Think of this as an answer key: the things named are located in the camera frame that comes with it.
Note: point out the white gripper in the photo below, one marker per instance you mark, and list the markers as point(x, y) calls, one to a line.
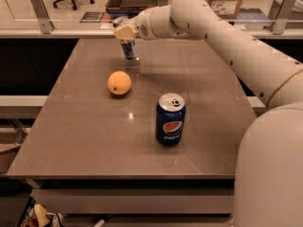
point(142, 25)

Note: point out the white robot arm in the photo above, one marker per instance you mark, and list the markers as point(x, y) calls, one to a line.
point(269, 170)

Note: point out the silver blue redbull can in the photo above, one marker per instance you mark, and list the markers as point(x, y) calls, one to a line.
point(129, 47)

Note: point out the left metal railing post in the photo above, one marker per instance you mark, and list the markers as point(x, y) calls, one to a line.
point(44, 22)

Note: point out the orange fruit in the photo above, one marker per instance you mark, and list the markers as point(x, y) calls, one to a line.
point(119, 83)

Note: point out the blue pepsi can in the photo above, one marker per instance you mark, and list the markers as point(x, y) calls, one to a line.
point(170, 118)

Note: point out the right metal railing post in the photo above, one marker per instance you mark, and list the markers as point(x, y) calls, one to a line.
point(281, 20)

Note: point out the grey open bin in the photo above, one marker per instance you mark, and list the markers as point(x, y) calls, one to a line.
point(132, 0)

